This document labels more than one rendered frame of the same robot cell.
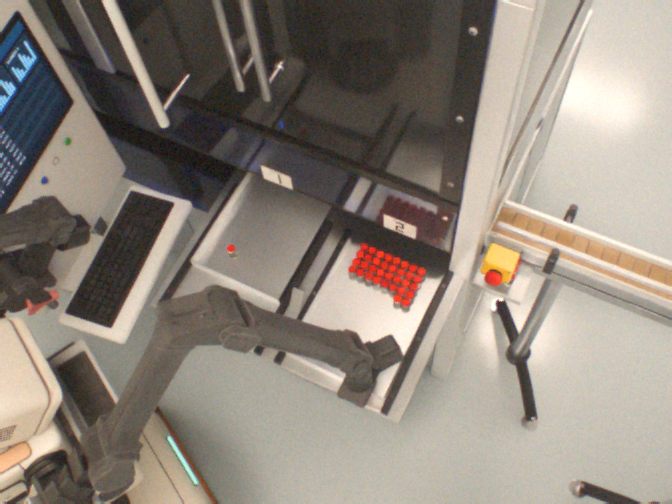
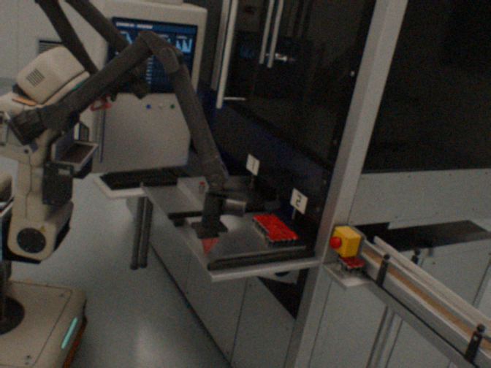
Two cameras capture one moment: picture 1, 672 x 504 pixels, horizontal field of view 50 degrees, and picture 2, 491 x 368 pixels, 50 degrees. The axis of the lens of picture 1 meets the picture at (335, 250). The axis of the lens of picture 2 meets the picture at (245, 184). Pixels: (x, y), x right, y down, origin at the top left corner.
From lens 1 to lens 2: 1.35 m
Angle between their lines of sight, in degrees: 44
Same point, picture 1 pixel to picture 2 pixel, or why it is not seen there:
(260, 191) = (240, 187)
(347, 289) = (245, 228)
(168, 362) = (131, 52)
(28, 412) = (54, 74)
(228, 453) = not seen: outside the picture
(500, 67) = (377, 20)
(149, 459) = (54, 315)
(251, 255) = not seen: hidden behind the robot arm
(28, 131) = (161, 74)
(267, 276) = not seen: hidden behind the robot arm
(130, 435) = (82, 96)
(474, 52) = (368, 14)
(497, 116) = (369, 63)
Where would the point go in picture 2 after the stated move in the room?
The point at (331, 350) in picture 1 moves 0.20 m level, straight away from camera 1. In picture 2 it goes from (207, 144) to (235, 131)
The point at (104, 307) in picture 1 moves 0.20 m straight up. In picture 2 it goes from (118, 181) to (122, 136)
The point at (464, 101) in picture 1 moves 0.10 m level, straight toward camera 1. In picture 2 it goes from (356, 57) to (337, 56)
